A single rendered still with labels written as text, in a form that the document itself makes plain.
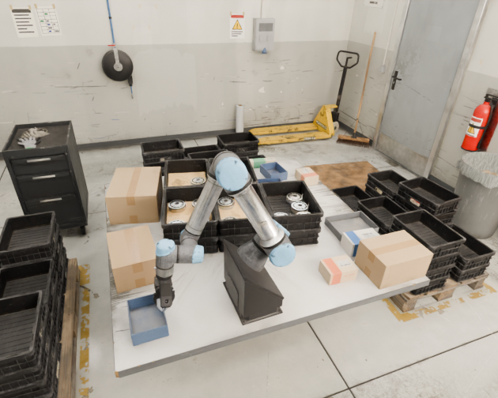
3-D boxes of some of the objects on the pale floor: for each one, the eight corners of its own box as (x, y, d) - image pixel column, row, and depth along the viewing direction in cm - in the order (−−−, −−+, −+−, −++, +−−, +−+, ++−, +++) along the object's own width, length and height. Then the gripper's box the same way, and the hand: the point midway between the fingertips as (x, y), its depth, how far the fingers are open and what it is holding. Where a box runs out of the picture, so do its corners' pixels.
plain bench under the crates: (398, 360, 226) (430, 279, 189) (137, 457, 176) (114, 373, 139) (288, 222, 353) (295, 158, 316) (118, 255, 303) (103, 183, 266)
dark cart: (90, 236, 323) (67, 144, 276) (35, 246, 309) (1, 151, 262) (91, 203, 371) (71, 120, 324) (43, 210, 357) (15, 124, 310)
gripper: (173, 263, 155) (171, 298, 165) (151, 265, 152) (151, 302, 162) (176, 276, 148) (175, 313, 159) (153, 279, 145) (152, 316, 155)
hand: (164, 309), depth 157 cm, fingers closed, pressing on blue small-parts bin
